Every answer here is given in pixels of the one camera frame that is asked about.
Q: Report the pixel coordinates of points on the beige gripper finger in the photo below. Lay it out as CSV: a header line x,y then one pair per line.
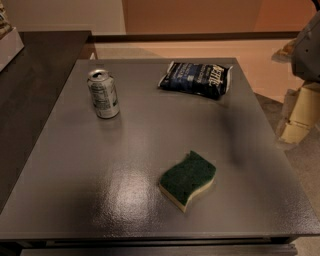
x,y
300,113

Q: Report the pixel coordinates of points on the green and yellow sponge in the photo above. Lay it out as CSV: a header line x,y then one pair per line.
x,y
187,179

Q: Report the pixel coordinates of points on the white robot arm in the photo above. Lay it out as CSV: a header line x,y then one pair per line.
x,y
304,52

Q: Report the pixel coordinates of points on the dark blue chip bag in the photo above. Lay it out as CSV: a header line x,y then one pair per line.
x,y
207,80

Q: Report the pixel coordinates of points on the silver soda can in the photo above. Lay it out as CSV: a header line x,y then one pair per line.
x,y
103,93

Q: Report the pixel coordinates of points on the white box on counter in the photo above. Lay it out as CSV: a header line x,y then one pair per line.
x,y
10,45

